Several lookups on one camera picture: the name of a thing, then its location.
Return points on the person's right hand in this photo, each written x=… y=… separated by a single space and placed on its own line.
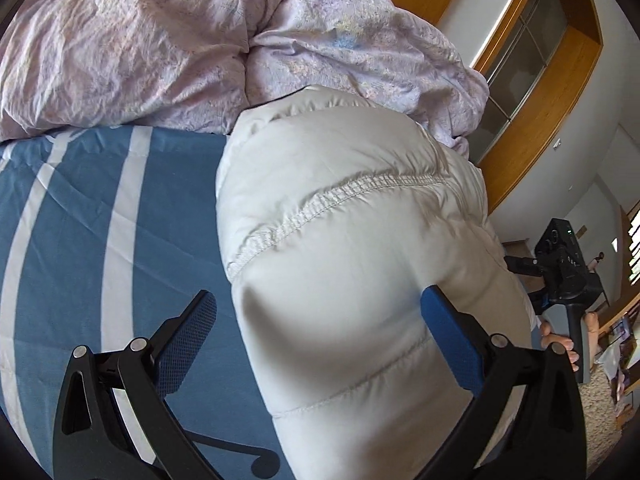
x=591 y=320

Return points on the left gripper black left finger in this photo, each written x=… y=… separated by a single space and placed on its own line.
x=91 y=440

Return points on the white puffer down jacket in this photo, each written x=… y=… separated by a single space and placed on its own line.
x=334 y=214

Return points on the blue white striped bedsheet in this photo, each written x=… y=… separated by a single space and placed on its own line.
x=105 y=234

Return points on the lilac crumpled duvet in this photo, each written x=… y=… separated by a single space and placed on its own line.
x=195 y=65

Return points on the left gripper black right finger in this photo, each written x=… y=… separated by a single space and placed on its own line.
x=549 y=423

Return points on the glass panel door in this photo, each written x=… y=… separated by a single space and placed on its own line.
x=517 y=69

